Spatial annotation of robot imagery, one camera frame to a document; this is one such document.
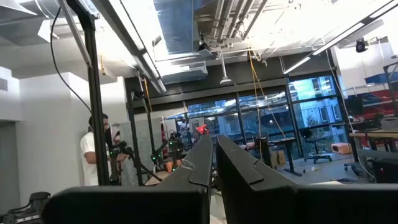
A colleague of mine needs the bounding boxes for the black hanging cable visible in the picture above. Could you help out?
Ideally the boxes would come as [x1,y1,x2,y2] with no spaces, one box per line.
[49,6,93,114]

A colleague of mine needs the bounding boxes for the wooden workbench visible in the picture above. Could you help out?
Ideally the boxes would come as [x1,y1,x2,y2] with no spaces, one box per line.
[348,129,398,153]

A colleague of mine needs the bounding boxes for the person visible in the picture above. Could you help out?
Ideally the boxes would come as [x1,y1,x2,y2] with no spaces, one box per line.
[80,113,129,187]

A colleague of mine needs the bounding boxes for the red desk lamp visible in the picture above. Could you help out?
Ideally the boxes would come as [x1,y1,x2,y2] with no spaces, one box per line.
[195,123,211,136]

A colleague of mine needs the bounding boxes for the blue storage bins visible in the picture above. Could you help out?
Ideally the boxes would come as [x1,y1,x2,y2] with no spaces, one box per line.
[363,72,398,85]

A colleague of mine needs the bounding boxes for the yellow hanging cord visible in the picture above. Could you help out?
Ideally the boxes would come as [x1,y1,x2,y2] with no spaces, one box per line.
[248,49,287,141]

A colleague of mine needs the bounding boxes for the black frame post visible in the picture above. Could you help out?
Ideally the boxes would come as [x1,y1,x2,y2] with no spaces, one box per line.
[65,0,111,187]
[124,77,156,187]

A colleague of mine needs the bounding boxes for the black ceiling camera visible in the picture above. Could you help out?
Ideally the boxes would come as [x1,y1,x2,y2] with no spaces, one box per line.
[355,37,370,54]

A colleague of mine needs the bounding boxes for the orange box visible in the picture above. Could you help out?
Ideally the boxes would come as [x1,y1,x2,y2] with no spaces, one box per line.
[331,142,353,156]

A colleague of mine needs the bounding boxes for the grey pendant lamp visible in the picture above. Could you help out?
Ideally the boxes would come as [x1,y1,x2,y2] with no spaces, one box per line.
[219,52,233,85]

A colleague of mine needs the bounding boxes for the long linear ceiling light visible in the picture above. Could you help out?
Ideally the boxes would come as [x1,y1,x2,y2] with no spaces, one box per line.
[90,0,168,94]
[282,0,398,75]

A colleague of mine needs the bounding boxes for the red bin shelf rack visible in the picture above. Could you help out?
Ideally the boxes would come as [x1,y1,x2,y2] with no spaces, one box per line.
[345,88,398,121]

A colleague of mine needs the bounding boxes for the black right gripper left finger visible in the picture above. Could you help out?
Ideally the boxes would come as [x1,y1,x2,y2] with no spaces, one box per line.
[42,134,214,224]

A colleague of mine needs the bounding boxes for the black standing desk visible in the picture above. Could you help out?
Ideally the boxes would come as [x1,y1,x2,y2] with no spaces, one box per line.
[248,136,304,177]

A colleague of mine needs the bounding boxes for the white hanging cable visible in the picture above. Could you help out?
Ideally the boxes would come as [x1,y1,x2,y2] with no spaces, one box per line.
[325,49,377,181]

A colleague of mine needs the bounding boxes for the silver ceiling duct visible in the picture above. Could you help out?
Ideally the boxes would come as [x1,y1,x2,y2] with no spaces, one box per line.
[154,0,200,55]

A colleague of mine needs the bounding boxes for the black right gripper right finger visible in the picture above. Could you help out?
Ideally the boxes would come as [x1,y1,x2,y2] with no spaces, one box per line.
[216,134,398,224]

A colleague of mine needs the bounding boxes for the cardboard box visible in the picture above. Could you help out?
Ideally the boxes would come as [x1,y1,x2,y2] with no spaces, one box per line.
[269,150,287,169]

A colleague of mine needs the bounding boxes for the black office chair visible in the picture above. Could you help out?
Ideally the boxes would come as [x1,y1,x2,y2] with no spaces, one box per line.
[300,129,333,165]

